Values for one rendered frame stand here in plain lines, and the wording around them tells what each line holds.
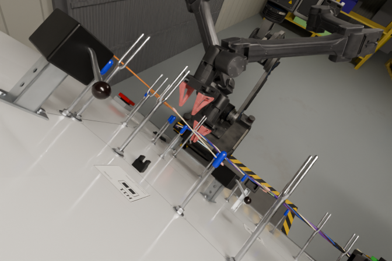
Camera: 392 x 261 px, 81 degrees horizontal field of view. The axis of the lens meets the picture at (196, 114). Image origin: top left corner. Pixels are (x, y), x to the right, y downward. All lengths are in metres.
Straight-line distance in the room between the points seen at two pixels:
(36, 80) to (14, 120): 0.04
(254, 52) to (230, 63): 0.14
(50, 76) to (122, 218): 0.14
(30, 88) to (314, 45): 0.73
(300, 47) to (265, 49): 0.11
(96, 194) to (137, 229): 0.04
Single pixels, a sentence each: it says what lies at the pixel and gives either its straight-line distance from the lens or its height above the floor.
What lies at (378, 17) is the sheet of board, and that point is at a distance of 8.07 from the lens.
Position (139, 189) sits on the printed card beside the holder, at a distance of 0.25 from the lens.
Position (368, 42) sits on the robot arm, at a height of 1.52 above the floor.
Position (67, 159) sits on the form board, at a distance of 0.21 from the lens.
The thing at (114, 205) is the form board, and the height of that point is 1.54.
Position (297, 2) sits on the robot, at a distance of 1.41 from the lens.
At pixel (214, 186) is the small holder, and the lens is 0.49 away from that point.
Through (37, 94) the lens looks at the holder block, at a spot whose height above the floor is 1.55.
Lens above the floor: 1.72
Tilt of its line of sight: 44 degrees down
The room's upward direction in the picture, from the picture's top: 23 degrees clockwise
